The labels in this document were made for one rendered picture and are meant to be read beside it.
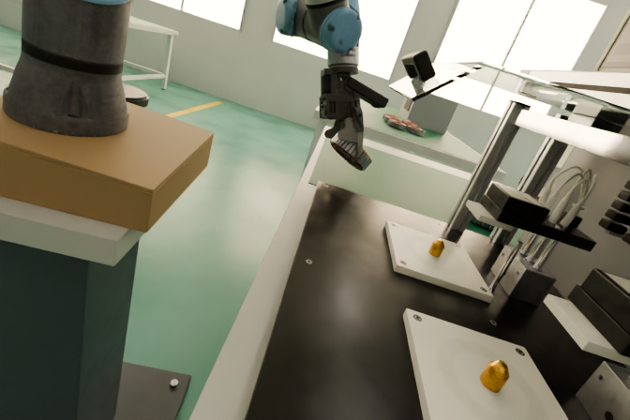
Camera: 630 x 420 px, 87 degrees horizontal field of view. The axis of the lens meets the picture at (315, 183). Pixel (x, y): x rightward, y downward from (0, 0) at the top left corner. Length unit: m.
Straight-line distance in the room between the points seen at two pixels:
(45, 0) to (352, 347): 0.52
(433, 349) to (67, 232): 0.44
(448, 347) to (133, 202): 0.40
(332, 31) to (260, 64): 4.55
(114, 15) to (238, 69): 4.73
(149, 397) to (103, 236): 0.79
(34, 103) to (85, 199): 0.14
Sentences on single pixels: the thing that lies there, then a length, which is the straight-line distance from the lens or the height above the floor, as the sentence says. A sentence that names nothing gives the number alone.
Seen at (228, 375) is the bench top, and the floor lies 0.75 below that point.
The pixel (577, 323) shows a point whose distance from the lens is 0.38.
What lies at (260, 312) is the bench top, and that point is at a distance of 0.40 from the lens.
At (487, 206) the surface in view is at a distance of 0.59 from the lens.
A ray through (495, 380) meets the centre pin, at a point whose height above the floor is 0.80.
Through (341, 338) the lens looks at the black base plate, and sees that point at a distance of 0.38.
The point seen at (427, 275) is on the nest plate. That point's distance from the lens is 0.53.
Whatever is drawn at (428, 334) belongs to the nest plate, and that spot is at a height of 0.78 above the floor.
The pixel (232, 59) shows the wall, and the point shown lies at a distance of 5.28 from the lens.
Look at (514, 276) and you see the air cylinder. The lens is 0.63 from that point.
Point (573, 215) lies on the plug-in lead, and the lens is 0.62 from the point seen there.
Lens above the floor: 1.02
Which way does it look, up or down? 20 degrees down
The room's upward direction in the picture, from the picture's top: 18 degrees clockwise
